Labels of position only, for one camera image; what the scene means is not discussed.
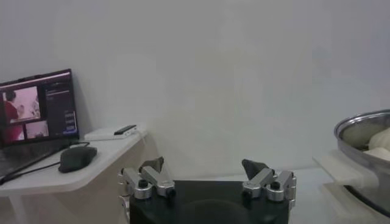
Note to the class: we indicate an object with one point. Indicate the black smartphone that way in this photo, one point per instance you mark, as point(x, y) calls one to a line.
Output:
point(125, 130)

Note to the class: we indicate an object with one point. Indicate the white side table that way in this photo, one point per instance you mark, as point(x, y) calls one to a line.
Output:
point(100, 161)

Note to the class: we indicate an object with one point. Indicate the black computer mouse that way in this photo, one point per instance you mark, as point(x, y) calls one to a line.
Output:
point(76, 159)

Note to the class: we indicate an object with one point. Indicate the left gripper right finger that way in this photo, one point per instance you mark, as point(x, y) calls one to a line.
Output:
point(262, 179)

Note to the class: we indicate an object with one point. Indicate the perforated stainless steel steamer basket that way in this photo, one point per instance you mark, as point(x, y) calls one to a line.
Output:
point(353, 152)

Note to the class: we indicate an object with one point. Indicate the black open laptop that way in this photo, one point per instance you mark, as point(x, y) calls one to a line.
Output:
point(45, 103)

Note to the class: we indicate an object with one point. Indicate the cream electric cooker pot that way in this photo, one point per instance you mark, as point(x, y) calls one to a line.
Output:
point(335, 173)

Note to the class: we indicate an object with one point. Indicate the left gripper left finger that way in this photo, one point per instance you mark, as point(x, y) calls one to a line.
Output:
point(149, 178)

